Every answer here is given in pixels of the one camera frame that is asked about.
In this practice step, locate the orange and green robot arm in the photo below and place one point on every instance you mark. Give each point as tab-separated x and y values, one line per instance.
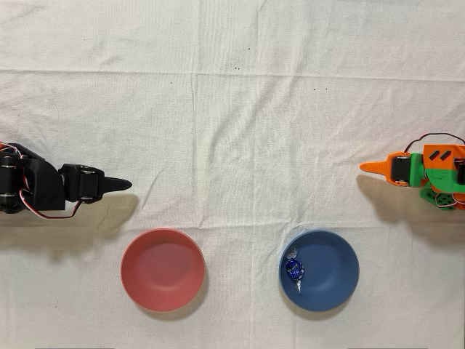
441	180

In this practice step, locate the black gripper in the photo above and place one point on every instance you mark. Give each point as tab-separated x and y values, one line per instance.
88	184

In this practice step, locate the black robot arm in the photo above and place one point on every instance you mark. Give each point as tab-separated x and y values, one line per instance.
43	185

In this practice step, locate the pink bowl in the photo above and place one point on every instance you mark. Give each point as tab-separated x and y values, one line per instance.
162	270

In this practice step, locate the green gripper, black motor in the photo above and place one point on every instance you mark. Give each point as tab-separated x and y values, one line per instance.
399	170

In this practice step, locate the blue bowl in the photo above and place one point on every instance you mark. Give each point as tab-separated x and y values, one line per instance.
327	270

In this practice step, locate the blue candy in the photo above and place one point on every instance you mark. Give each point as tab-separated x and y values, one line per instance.
295	268

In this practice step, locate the white tablecloth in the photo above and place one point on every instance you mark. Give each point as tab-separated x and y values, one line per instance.
232	145

